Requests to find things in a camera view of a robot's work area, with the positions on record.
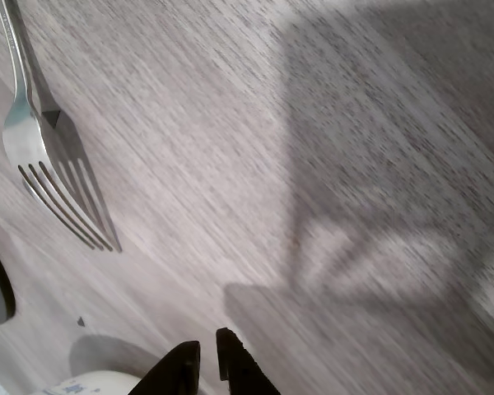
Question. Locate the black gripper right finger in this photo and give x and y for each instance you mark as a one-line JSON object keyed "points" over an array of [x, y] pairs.
{"points": [[240, 366]]}

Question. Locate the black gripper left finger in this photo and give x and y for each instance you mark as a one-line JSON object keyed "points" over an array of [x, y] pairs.
{"points": [[177, 370]]}

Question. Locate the metal fork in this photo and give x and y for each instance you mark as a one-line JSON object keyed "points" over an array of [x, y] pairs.
{"points": [[22, 136]]}

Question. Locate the white round plate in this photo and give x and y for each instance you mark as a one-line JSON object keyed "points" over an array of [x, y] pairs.
{"points": [[107, 382]]}

